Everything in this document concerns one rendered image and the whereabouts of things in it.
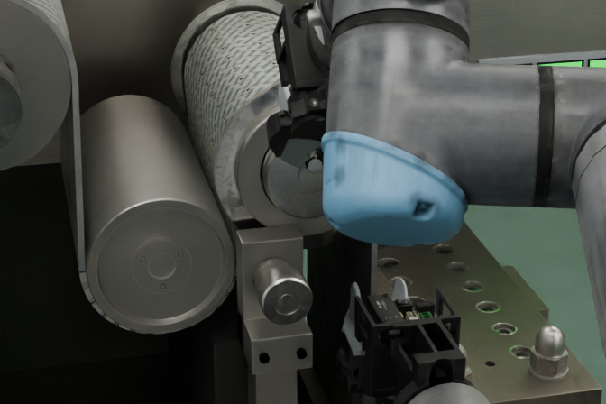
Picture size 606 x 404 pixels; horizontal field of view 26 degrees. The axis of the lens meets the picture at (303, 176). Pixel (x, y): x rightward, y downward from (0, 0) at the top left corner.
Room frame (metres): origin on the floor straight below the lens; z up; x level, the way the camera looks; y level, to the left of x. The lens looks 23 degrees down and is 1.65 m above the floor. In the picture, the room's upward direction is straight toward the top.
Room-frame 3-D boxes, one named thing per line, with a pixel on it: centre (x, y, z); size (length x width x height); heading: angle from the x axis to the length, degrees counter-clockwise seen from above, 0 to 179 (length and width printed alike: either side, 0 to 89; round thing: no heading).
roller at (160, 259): (1.07, 0.14, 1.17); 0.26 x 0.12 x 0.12; 13
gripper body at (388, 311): (0.88, -0.09, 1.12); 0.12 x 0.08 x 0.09; 13
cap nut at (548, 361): (1.02, -0.22, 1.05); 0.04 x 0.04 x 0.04
